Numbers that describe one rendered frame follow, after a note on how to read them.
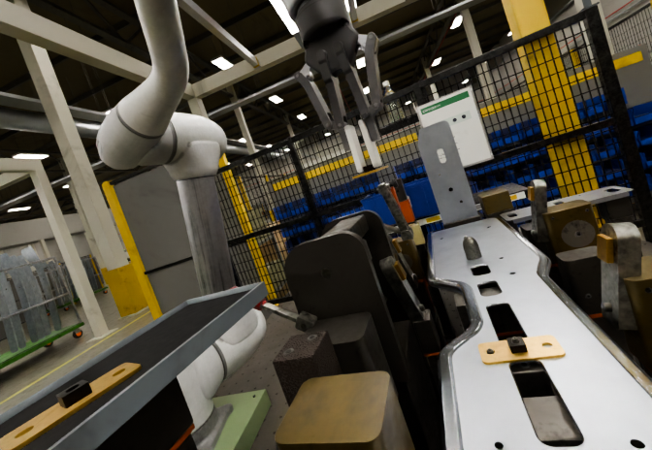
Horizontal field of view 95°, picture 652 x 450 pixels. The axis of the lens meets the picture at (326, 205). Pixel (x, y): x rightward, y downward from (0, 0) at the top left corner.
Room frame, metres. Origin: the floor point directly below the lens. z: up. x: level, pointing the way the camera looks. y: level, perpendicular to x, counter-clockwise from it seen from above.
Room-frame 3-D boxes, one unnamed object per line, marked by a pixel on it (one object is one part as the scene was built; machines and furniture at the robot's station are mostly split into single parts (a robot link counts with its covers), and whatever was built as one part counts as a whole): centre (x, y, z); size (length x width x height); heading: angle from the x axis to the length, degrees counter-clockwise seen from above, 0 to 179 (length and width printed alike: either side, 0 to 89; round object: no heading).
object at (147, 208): (2.80, 1.32, 1.00); 1.34 x 0.14 x 2.00; 78
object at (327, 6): (0.44, -0.08, 1.45); 0.08 x 0.07 x 0.09; 65
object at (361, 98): (0.44, -0.10, 1.38); 0.04 x 0.01 x 0.11; 155
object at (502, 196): (0.99, -0.54, 0.88); 0.08 x 0.08 x 0.36; 70
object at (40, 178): (5.62, 4.81, 1.64); 0.36 x 0.36 x 3.28; 78
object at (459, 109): (1.26, -0.60, 1.30); 0.23 x 0.02 x 0.31; 70
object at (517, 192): (1.25, -0.28, 1.01); 0.90 x 0.22 x 0.03; 70
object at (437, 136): (1.02, -0.42, 1.17); 0.12 x 0.01 x 0.34; 70
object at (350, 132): (0.45, -0.07, 1.29); 0.03 x 0.01 x 0.07; 155
